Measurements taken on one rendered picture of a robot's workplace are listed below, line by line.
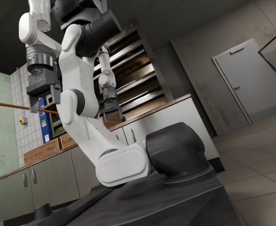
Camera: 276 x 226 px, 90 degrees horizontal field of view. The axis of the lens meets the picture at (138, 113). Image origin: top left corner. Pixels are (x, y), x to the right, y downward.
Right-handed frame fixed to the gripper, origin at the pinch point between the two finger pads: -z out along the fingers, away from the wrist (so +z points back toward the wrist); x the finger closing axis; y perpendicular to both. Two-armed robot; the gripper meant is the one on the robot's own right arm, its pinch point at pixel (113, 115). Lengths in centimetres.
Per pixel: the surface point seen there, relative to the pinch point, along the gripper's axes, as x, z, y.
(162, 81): -27, 46, -85
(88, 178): 52, -42, -29
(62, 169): 81, -31, -29
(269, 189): -65, -47, 4
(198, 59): -122, 195, -372
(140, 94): 2, 37, -80
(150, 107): -6, 19, -85
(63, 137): 82, 1, -35
